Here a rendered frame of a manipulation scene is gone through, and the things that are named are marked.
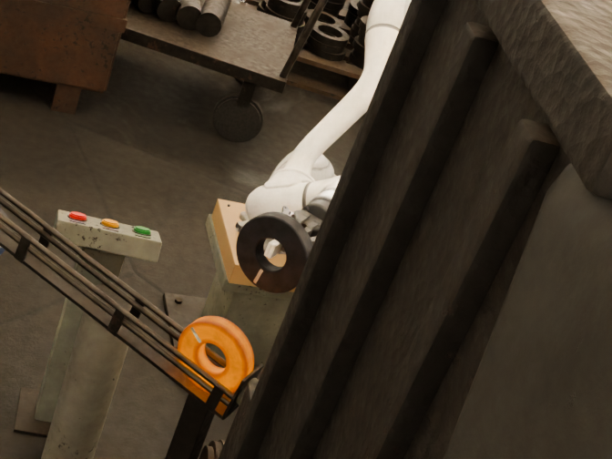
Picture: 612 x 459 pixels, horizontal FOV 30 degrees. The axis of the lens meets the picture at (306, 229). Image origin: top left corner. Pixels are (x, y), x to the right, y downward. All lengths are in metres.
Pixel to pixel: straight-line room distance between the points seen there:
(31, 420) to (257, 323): 0.70
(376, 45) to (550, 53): 1.68
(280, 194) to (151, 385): 0.93
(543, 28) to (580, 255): 0.24
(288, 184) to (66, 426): 0.79
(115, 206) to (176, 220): 0.21
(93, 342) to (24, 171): 1.45
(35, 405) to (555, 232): 2.23
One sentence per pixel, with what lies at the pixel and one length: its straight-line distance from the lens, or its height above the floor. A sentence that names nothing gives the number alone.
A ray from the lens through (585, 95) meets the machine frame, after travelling 0.93.
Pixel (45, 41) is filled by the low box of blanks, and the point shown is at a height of 0.27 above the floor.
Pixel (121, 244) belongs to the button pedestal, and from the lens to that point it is 2.62.
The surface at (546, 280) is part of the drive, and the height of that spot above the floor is 1.60.
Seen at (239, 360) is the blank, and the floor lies 0.74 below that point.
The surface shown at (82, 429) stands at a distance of 2.75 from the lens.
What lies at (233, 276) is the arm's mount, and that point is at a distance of 3.04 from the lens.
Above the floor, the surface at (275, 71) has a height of 0.32.
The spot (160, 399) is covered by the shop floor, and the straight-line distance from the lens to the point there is 3.16.
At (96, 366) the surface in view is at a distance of 2.63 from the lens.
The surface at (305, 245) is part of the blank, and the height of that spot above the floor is 0.96.
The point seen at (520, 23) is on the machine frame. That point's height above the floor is 1.72.
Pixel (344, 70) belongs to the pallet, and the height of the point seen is 0.14.
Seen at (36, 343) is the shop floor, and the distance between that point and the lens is 3.23.
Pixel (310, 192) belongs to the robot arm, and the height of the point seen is 0.90.
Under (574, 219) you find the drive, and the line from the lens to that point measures 0.92.
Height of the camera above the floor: 2.02
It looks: 29 degrees down
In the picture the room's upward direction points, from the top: 22 degrees clockwise
